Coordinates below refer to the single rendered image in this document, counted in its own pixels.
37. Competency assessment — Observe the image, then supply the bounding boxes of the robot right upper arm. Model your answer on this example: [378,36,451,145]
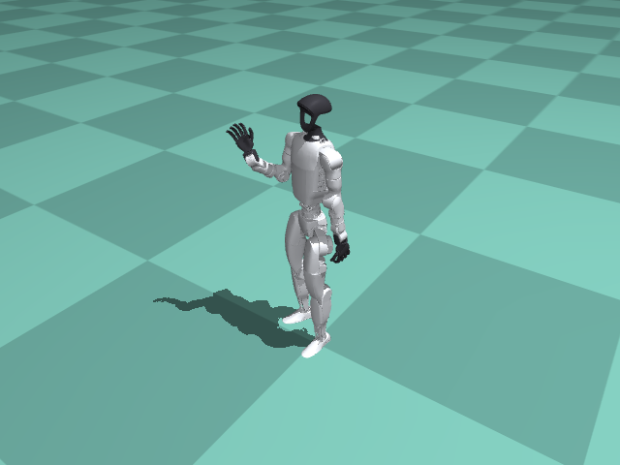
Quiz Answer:
[274,132,301,182]

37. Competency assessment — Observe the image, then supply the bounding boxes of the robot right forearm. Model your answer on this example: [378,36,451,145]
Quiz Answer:
[245,153,278,178]

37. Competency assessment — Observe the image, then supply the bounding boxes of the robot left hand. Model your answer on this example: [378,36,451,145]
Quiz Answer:
[330,234,350,264]

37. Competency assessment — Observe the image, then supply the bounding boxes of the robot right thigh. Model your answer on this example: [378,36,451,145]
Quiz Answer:
[285,210,307,279]

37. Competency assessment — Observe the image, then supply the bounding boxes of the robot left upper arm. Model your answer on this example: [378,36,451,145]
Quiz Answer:
[319,147,343,210]

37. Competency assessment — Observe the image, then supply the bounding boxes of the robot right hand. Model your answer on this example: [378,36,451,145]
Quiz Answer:
[226,123,260,162]

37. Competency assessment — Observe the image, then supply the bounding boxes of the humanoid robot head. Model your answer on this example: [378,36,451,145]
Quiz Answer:
[297,94,332,141]

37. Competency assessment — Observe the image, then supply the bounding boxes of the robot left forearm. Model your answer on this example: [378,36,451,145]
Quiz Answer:
[328,197,348,242]

